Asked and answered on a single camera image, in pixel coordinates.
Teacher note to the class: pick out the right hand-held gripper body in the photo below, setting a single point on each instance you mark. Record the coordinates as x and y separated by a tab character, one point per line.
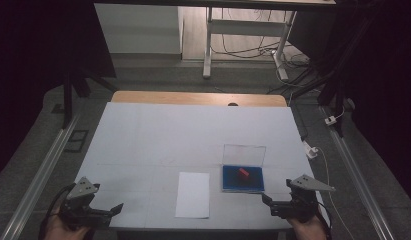
301	203

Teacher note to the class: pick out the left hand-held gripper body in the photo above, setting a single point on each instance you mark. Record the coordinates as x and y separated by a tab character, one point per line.
80	195

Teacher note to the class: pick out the small red stamp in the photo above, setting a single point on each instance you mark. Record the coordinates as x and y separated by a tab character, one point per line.
243	172

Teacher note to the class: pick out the blue ink pad box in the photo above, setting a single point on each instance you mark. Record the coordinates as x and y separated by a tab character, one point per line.
233	183

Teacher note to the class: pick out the person's right hand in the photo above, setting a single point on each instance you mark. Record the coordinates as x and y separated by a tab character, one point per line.
306	230

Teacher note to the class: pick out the person's left hand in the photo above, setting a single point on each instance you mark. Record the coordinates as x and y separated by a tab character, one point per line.
61	231

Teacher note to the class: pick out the white power plug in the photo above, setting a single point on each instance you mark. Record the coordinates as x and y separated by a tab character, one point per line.
309	150

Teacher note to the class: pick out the white paper sheet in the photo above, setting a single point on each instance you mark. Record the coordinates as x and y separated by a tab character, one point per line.
193	195

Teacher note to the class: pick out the white table cover sheet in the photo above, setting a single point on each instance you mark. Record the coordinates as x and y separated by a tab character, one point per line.
159	140

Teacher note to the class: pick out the small white connector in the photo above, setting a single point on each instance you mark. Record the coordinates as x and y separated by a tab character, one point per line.
330	120

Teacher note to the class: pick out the black tripod stand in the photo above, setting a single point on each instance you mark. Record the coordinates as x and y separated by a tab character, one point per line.
68	100

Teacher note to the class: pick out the black metal stand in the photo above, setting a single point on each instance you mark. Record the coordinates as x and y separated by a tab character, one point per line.
338	96

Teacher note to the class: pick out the wooden table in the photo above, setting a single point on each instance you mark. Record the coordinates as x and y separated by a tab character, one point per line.
193	98

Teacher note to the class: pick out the white cabinet panel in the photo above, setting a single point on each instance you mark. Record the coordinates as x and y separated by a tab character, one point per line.
139	30

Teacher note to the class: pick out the aluminium rail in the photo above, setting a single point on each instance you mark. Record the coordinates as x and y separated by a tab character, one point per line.
359	180
43	170

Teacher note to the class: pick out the black floor frame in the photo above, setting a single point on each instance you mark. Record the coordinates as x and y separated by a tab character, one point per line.
77	141

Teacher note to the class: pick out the white desk frame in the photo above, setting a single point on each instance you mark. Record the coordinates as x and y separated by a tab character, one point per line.
246	27

